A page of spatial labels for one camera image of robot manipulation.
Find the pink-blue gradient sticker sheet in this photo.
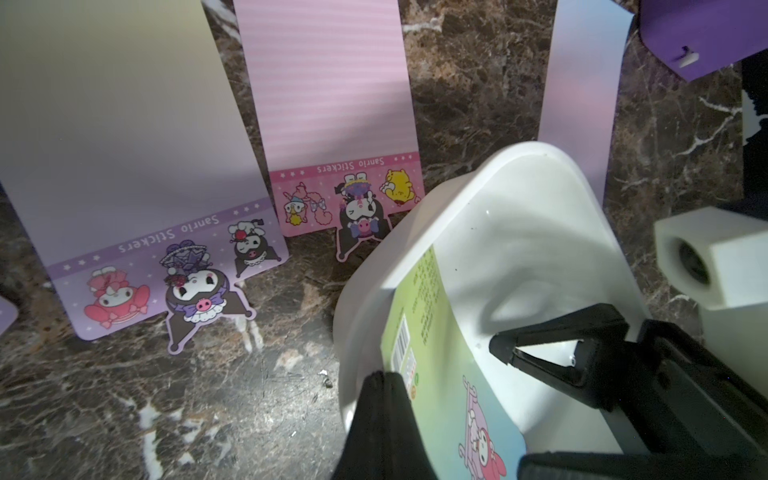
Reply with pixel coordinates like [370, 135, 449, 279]
[538, 0, 633, 201]

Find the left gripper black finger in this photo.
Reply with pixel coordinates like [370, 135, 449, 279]
[332, 371, 436, 479]

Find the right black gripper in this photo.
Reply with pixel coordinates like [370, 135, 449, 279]
[488, 302, 767, 480]

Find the green blue sticker sheet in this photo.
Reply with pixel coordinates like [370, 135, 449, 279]
[380, 249, 526, 479]

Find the purple sticker sheet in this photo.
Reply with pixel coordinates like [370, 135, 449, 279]
[1, 1, 288, 355]

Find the white plastic storage box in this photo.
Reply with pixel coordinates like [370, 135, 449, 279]
[333, 142, 649, 454]

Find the purple plastic stand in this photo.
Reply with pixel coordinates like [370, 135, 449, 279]
[639, 0, 767, 81]

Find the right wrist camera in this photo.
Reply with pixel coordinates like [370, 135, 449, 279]
[654, 207, 767, 395]

